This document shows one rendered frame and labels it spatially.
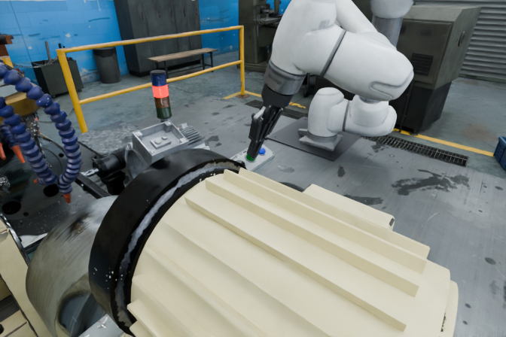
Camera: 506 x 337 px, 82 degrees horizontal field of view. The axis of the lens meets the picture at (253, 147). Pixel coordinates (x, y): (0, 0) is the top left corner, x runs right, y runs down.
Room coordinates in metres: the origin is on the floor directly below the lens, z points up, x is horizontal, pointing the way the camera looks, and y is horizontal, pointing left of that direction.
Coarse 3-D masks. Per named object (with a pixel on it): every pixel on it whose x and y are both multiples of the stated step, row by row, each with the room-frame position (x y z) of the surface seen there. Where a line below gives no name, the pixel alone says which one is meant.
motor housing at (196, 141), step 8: (184, 128) 0.86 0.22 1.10; (192, 128) 0.88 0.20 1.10; (184, 136) 0.82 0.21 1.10; (192, 136) 0.83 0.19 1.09; (200, 136) 0.85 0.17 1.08; (192, 144) 0.80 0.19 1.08; (200, 144) 0.83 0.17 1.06; (128, 152) 0.78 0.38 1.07; (136, 152) 0.74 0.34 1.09; (128, 160) 0.79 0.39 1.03; (136, 160) 0.81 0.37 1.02; (144, 160) 0.71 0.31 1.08; (136, 168) 0.80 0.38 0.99; (144, 168) 0.82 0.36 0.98
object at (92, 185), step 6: (78, 174) 0.71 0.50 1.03; (84, 174) 0.72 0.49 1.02; (78, 180) 0.68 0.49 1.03; (84, 180) 0.68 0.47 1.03; (90, 180) 0.68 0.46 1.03; (84, 186) 0.66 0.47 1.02; (90, 186) 0.65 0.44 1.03; (96, 186) 0.65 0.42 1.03; (90, 192) 0.65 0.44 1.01; (96, 192) 0.62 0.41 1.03; (102, 192) 0.62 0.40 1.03; (96, 198) 0.63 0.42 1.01
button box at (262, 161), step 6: (246, 150) 0.77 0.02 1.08; (270, 150) 0.80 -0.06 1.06; (234, 156) 0.73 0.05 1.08; (240, 156) 0.73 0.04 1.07; (258, 156) 0.76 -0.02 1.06; (264, 156) 0.76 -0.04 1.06; (270, 156) 0.77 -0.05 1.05; (246, 162) 0.72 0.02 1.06; (252, 162) 0.72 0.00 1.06; (258, 162) 0.73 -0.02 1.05; (264, 162) 0.75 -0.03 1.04; (270, 162) 0.79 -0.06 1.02; (252, 168) 0.70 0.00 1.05; (258, 168) 0.73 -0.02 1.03
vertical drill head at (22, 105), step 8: (0, 80) 0.51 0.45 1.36; (0, 88) 0.49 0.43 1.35; (8, 88) 0.50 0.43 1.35; (8, 96) 0.50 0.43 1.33; (16, 96) 0.50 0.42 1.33; (24, 96) 0.50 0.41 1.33; (8, 104) 0.47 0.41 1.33; (16, 104) 0.48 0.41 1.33; (24, 104) 0.49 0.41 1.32; (32, 104) 0.51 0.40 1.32; (16, 112) 0.48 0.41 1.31; (24, 112) 0.49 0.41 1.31; (32, 112) 0.51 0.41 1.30; (0, 120) 0.45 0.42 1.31; (24, 120) 0.51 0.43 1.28; (32, 120) 0.52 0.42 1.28; (32, 128) 0.52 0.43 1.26; (32, 136) 0.52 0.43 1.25; (40, 144) 0.53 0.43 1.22
